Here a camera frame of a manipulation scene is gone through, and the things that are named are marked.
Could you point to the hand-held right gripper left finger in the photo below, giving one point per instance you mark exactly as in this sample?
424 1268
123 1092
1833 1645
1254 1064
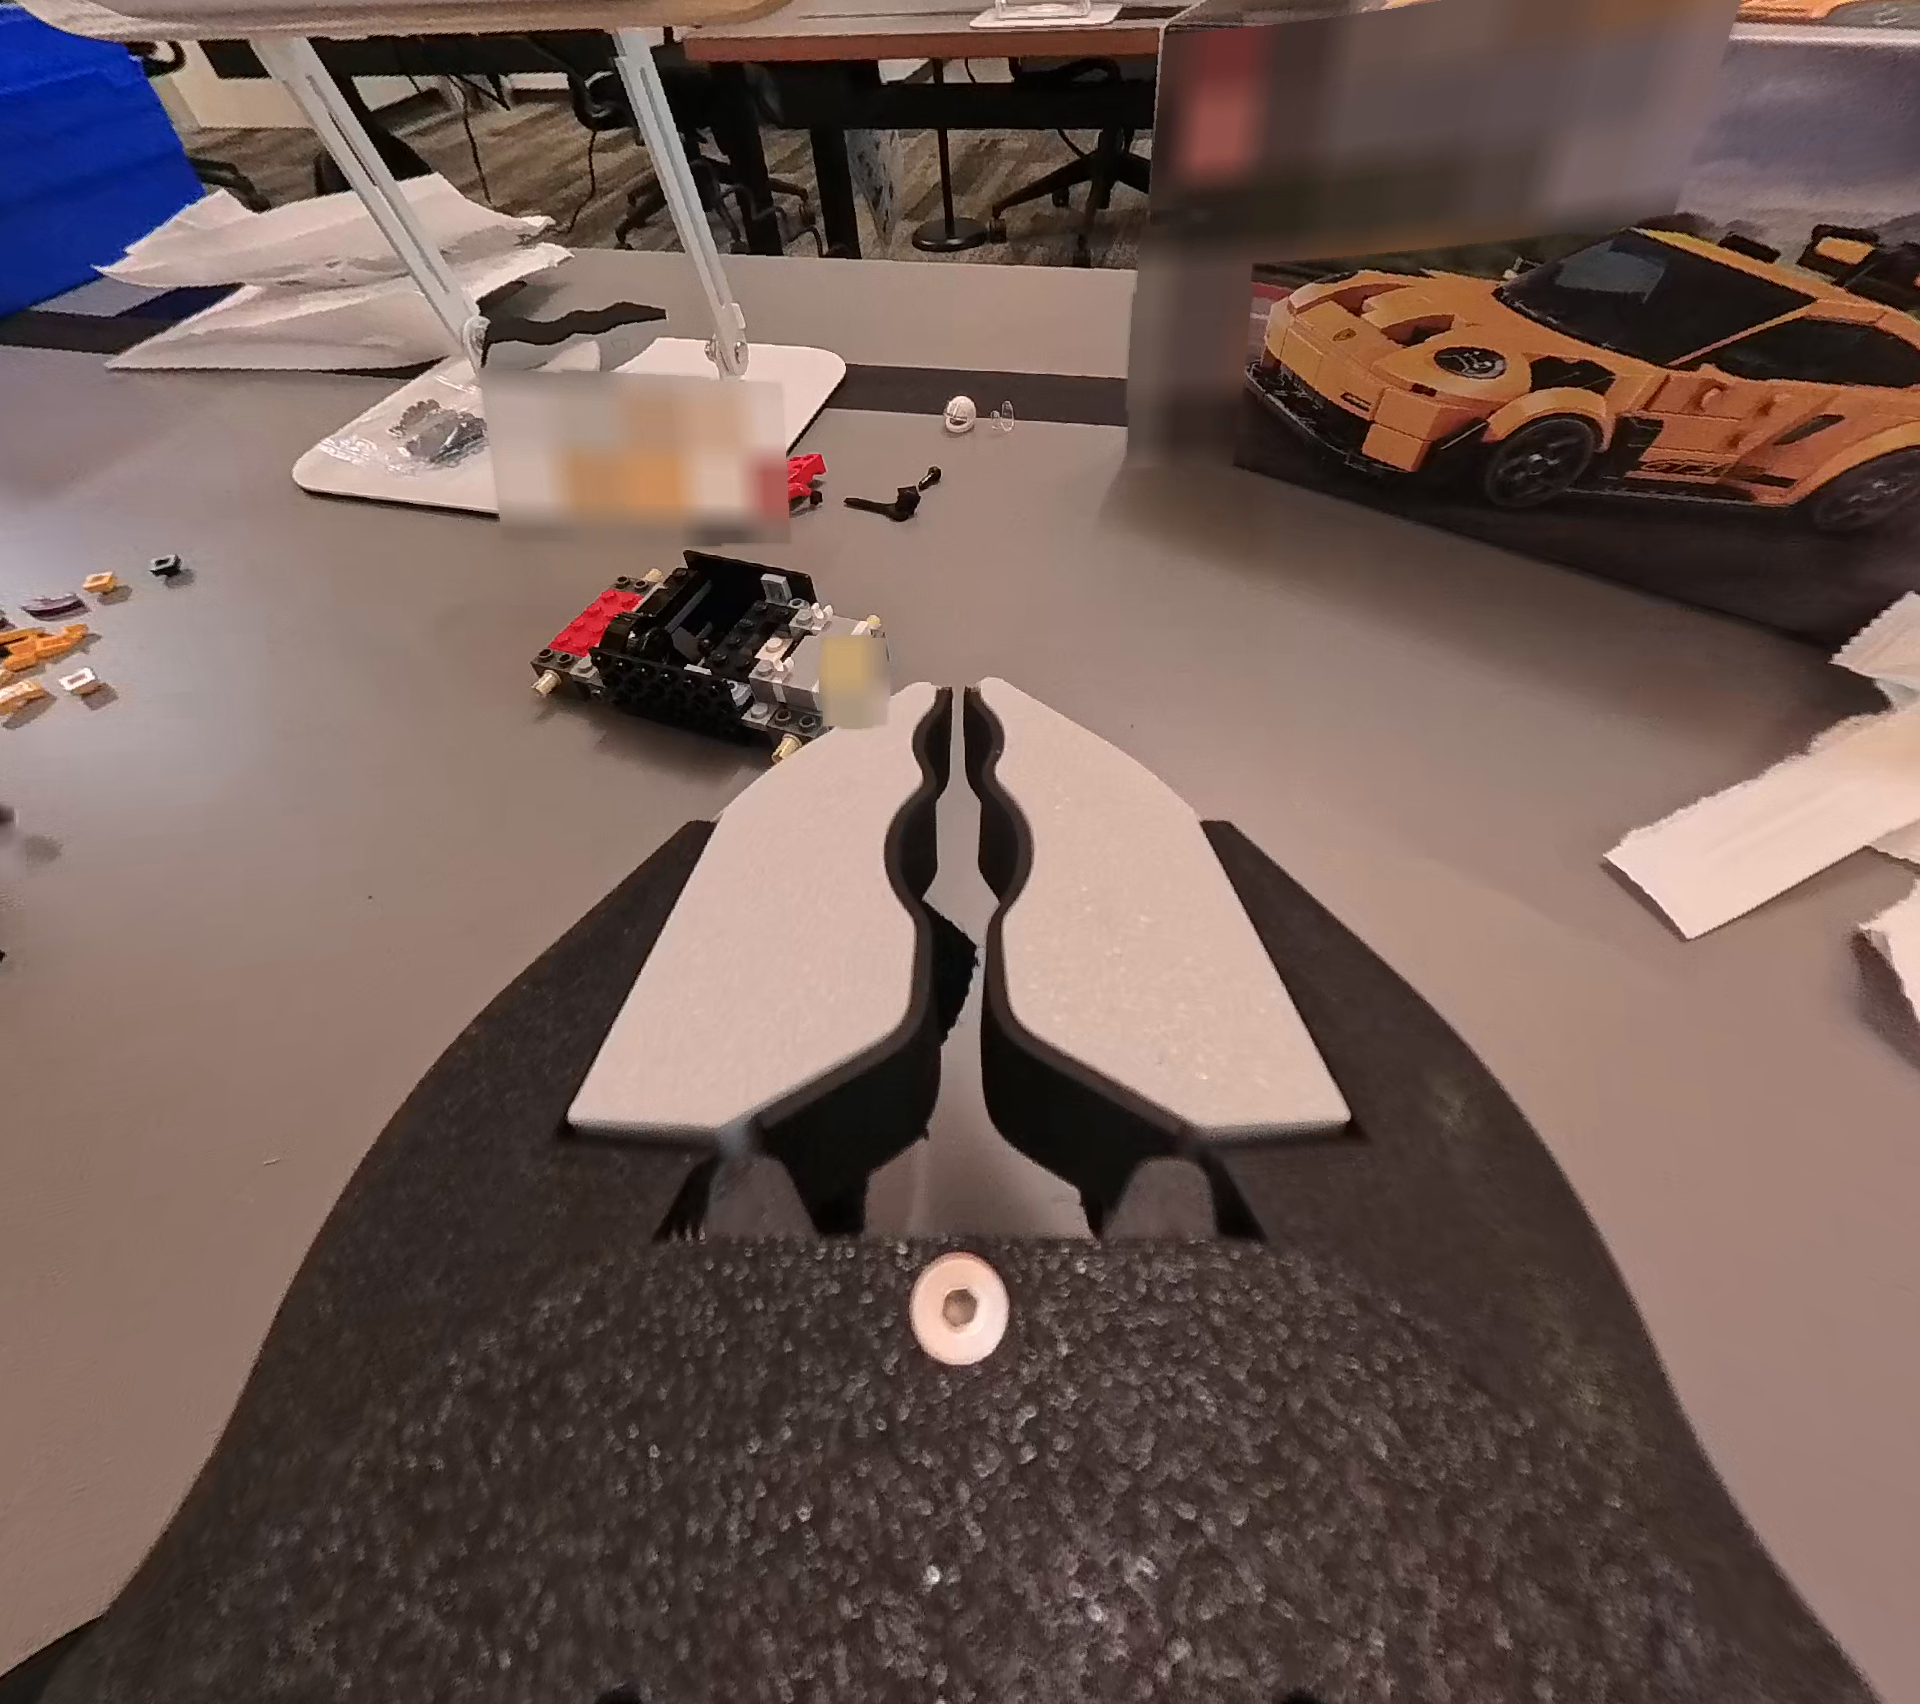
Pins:
764 954

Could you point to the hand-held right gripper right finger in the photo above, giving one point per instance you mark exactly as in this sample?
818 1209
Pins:
1140 954

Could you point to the torn white paper strip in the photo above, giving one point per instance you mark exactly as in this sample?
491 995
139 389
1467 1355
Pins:
1883 642
1892 968
1754 819

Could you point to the pile of small bricks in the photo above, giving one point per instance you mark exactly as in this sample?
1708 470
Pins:
45 642

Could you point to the printed paper bag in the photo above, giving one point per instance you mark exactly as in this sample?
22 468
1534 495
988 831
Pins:
270 333
301 226

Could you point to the grey desk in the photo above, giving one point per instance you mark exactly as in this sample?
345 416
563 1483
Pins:
1201 624

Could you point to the toy brick car chassis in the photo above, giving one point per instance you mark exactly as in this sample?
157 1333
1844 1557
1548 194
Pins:
675 654

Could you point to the black toy wrench piece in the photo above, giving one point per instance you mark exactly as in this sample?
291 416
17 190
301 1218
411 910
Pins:
885 505

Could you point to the red toy minifigure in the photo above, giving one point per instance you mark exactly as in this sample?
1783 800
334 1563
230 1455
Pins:
806 477

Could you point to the white toy helmet piece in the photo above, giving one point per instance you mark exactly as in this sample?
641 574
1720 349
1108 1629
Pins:
962 415

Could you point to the white book stand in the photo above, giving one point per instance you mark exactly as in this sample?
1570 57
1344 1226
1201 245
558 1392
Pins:
803 363

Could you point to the clear plastic parts bag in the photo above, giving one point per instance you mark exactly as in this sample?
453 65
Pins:
429 429

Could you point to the grey plate with wavy edge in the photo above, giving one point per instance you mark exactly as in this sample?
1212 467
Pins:
541 351

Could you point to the toy car set box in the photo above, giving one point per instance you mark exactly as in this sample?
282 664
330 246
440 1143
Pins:
1575 385

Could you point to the black office chair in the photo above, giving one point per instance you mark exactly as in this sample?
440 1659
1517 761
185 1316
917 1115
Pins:
1064 182

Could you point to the flat printed paper bag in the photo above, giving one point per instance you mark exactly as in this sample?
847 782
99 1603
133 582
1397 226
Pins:
270 333

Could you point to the blue storage bin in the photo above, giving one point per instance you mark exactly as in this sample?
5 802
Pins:
75 175

